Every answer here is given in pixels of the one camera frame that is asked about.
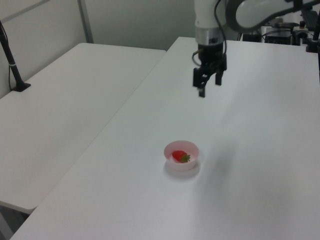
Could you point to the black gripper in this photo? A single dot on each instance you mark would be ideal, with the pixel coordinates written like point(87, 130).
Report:
point(210, 53)

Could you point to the red strawberry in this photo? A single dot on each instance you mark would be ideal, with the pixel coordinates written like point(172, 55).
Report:
point(178, 155)

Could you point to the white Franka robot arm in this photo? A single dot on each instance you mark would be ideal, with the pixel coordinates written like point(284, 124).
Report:
point(205, 15)

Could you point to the pink plastic bowl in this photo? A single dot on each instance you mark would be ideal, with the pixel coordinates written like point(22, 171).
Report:
point(176, 166)

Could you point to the black lab equipment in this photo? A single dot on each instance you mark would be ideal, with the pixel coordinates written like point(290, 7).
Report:
point(277, 35)

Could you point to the white side table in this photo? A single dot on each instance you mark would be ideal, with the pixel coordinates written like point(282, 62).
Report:
point(62, 112)

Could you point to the grey metal partition post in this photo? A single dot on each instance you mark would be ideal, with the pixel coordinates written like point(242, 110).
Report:
point(86, 22)

